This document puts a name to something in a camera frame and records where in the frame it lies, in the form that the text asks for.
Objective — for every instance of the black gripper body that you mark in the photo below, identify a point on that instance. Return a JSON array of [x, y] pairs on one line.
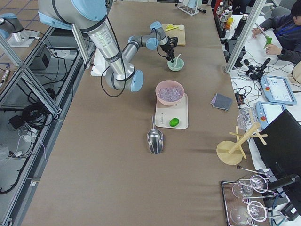
[[167, 47]]

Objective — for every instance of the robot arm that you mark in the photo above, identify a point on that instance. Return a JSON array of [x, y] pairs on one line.
[[90, 16], [157, 37]]

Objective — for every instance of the mint green bowl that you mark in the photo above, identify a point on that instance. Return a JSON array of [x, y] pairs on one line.
[[179, 66]]

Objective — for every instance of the yellow measuring spoon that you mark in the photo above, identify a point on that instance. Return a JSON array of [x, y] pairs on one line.
[[171, 27]]

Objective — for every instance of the pink bowl of ice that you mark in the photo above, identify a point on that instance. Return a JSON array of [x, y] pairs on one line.
[[169, 92]]

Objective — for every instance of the metal ice scoop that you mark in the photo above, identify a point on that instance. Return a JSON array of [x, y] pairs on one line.
[[155, 139]]

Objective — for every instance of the wooden cutting board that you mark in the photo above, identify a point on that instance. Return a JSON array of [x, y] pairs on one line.
[[176, 33]]

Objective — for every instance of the cream rectangular tray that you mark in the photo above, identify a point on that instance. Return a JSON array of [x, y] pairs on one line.
[[164, 114]]

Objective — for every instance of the green lime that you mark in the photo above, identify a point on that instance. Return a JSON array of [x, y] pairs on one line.
[[174, 122]]

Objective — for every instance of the grey purple folded cloth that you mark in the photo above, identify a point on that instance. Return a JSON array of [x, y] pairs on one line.
[[222, 102]]

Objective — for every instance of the clear glass mug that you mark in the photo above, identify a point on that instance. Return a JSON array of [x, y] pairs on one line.
[[246, 118]]

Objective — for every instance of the blue teach pendant lower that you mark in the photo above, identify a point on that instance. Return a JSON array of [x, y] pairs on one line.
[[267, 112]]

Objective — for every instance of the blue teach pendant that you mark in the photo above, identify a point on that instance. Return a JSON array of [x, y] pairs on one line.
[[267, 112], [277, 90]]

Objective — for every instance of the blue teach pendant upper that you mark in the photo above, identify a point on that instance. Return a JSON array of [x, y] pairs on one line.
[[277, 90]]

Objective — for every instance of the wooden cup rack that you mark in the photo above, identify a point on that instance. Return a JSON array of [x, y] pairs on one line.
[[232, 153]]

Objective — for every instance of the seated person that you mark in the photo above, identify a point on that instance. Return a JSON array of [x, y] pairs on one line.
[[287, 29]]

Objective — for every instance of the black monitor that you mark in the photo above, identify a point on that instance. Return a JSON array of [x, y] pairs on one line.
[[282, 152]]

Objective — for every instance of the wine glass upper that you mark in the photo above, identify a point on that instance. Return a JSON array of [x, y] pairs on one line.
[[246, 187]]

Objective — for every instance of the wine glass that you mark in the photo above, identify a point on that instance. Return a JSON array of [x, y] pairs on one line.
[[246, 187], [250, 215]]

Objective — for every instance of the wine glass lower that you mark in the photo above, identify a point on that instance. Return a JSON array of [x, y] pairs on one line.
[[250, 215]]

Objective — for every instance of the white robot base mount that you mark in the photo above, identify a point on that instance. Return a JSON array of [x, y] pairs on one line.
[[99, 65]]

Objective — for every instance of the wire glass rack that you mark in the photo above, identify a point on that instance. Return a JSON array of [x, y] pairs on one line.
[[230, 200]]

